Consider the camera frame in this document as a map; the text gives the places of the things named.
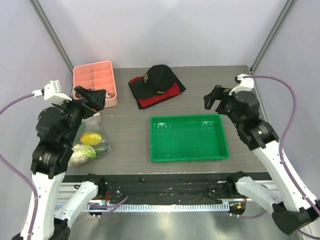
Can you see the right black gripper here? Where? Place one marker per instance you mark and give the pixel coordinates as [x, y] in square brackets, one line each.
[222, 102]

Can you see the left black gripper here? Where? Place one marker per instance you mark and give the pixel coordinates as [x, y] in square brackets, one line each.
[96, 98]

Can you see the clear zip top bag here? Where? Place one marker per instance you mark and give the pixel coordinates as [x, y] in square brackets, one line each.
[91, 124]

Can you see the dark green fake cucumber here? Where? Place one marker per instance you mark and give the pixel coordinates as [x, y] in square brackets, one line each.
[101, 149]

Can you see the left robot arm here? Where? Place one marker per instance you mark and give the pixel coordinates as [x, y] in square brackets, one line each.
[57, 128]

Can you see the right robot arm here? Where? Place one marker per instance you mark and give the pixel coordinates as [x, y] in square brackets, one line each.
[293, 205]

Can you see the yellow fake pepper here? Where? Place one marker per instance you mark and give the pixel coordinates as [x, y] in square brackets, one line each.
[91, 138]

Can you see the light green fake vegetable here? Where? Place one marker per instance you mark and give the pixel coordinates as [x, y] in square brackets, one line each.
[88, 151]

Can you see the white fake cauliflower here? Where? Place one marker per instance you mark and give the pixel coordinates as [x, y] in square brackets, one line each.
[78, 157]

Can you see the pink patterned item in organizer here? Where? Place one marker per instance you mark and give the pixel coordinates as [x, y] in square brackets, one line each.
[108, 95]

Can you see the pink divided organizer box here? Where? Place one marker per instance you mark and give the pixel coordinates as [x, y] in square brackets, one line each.
[97, 76]

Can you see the red and black folded cloth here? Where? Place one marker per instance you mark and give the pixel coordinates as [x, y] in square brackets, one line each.
[176, 89]

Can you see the green plastic tray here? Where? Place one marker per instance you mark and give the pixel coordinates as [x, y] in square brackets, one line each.
[193, 137]

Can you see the black baseball cap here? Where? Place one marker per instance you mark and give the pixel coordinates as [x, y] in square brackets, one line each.
[157, 80]

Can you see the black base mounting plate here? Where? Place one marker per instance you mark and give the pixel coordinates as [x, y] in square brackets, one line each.
[170, 189]

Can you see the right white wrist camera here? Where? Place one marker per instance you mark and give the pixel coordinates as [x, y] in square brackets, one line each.
[245, 83]

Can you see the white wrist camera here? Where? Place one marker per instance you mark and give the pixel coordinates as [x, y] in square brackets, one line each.
[52, 93]
[245, 83]

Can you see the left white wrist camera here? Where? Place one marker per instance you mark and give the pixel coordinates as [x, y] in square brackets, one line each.
[52, 93]

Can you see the aluminium frame rail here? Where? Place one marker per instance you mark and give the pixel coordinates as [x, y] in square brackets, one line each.
[102, 204]

